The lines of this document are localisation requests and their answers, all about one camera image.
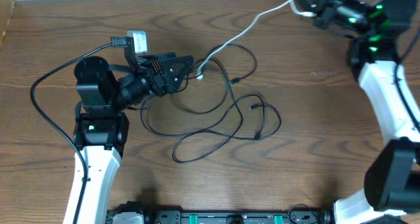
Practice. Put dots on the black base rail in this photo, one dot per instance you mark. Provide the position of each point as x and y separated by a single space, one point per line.
139 212

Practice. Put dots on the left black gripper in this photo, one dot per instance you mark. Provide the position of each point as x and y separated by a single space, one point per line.
162 89

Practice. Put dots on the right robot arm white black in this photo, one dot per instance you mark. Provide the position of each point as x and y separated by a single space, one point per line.
391 185

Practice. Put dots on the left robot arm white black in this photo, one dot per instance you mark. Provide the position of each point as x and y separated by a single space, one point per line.
101 129

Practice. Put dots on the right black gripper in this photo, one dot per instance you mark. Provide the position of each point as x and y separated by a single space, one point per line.
335 2

